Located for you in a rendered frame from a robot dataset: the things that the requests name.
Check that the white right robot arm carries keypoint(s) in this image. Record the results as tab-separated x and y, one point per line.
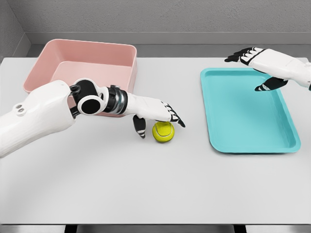
300	72

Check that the yellow tennis ball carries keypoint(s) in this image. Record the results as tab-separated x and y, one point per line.
163	132

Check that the pink rectangular basket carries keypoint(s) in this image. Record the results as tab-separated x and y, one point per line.
97	65

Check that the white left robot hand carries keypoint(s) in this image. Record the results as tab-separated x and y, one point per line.
155	109

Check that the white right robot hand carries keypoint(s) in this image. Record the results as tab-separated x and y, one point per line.
267	63

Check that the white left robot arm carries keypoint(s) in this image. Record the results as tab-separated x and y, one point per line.
36	114

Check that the blue rectangular tray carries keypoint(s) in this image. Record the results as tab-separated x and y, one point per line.
245	109

